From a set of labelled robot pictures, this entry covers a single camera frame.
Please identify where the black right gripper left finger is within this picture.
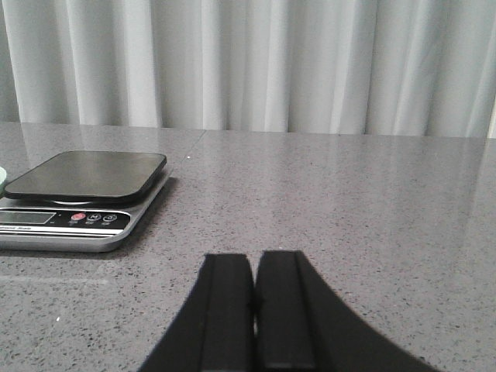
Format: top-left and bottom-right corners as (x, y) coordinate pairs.
(140, 253), (254, 371)

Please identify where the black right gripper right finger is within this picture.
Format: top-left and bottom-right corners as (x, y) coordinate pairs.
(256, 251), (433, 371)

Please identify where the silver digital kitchen scale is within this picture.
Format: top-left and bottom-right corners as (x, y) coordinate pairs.
(1, 150), (168, 253)

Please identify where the light green plastic plate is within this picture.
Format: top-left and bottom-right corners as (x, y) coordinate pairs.
(0, 167), (8, 195)

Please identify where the white pleated curtain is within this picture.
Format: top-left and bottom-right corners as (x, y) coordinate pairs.
(1, 1), (495, 138)

